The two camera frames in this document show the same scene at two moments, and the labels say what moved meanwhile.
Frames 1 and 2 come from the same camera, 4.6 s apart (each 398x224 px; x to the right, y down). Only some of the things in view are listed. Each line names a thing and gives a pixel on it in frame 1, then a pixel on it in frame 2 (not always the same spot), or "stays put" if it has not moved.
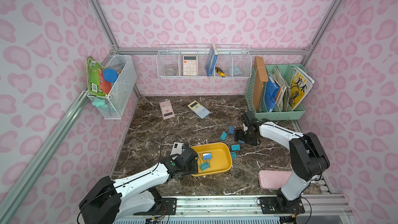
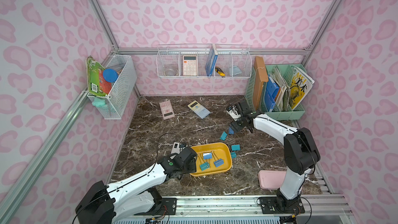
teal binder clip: x=204 y=166 stays put
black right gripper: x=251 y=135 to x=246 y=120
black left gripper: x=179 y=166 stays put
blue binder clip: x=207 y=156 stays put
